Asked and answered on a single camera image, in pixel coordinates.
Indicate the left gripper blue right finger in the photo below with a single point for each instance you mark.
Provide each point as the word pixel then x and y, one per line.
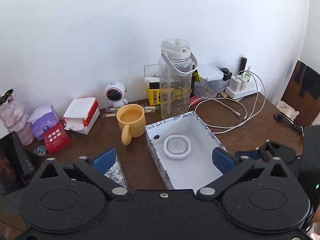
pixel 224 161

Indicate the purple tissue pack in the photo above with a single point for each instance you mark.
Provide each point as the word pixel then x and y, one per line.
pixel 41 120

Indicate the open floral storage box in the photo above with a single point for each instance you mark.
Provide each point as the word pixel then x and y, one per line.
pixel 197 169

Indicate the white power strip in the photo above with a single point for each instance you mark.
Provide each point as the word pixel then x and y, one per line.
pixel 251 88

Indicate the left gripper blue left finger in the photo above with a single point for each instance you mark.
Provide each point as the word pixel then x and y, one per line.
pixel 105 161

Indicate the red and white box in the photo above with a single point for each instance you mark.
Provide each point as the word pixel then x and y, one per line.
pixel 81 115

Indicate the floral box lid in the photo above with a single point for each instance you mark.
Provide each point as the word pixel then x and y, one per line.
pixel 116 174

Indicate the black tablet in folio stand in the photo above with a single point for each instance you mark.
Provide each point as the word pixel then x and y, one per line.
pixel 18 164

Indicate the yellow ceramic mug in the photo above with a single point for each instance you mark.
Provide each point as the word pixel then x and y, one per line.
pixel 131 120

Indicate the white astronaut robot toy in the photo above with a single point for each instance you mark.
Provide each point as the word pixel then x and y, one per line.
pixel 115 92

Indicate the round white tin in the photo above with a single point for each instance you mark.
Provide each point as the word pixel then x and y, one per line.
pixel 177 146

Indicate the white usb charger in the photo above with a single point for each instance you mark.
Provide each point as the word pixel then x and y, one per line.
pixel 237 83

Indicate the black folded tripod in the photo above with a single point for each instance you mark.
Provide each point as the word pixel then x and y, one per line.
pixel 283 118

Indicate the small red card box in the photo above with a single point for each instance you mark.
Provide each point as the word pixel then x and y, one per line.
pixel 55 138

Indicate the yellow black box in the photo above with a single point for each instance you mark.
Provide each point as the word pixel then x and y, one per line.
pixel 152 90

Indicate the clear water bottle with handle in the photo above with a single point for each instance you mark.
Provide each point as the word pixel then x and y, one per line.
pixel 176 66

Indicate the clear plastic food container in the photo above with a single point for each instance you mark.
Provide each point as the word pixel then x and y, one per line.
pixel 208 77

